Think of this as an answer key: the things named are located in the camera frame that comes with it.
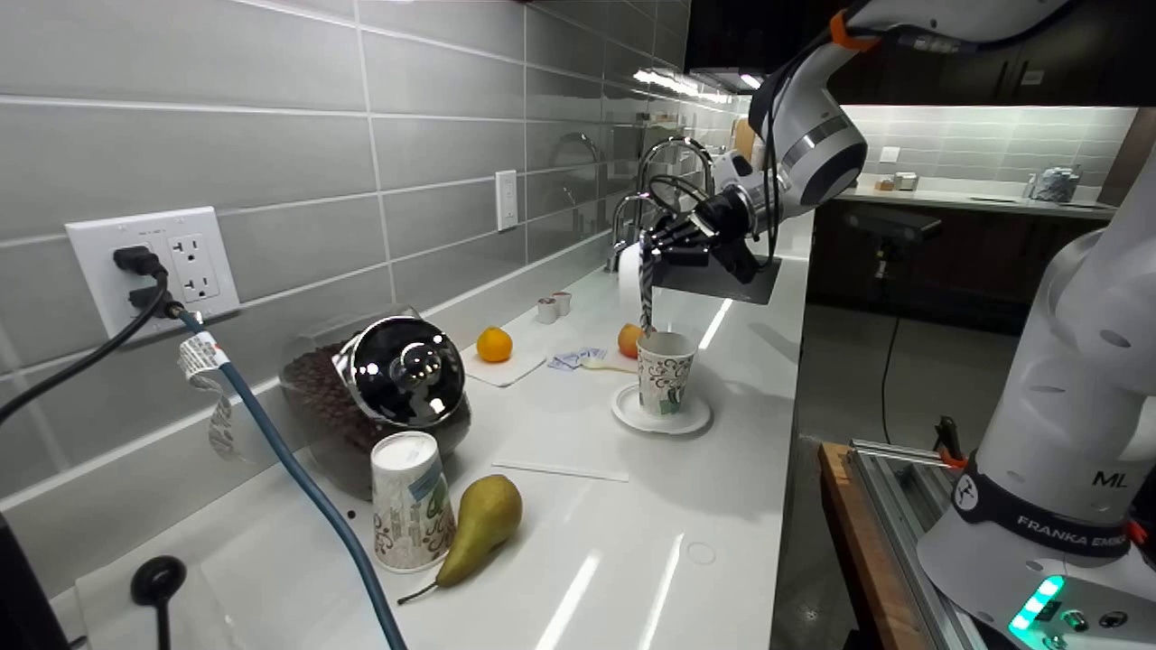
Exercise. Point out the white napkin under orange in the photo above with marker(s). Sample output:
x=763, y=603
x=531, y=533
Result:
x=504, y=372

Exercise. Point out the white wall outlet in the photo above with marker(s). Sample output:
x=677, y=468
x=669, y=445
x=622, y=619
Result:
x=504, y=201
x=119, y=256

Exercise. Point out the orange fruit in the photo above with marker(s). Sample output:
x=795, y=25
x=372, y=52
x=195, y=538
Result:
x=492, y=346

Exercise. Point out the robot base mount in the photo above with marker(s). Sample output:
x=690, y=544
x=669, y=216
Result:
x=1038, y=530

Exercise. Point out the white saucer plate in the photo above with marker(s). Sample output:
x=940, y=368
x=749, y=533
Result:
x=660, y=425

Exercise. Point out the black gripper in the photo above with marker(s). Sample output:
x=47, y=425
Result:
x=713, y=228

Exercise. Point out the white creamer pod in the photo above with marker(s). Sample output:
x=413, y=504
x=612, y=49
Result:
x=547, y=308
x=561, y=300

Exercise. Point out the patterned paper coffee cup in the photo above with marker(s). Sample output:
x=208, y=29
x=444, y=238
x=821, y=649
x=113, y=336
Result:
x=667, y=364

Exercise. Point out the upside-down patterned paper cup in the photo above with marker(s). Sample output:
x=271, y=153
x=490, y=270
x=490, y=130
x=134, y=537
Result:
x=408, y=498

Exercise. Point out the red yellow apple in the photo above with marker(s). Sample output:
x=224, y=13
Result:
x=630, y=336

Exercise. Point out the cream plastic spoon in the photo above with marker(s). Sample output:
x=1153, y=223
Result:
x=604, y=367

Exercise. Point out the green pear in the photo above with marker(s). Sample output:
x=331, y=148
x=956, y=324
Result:
x=490, y=518

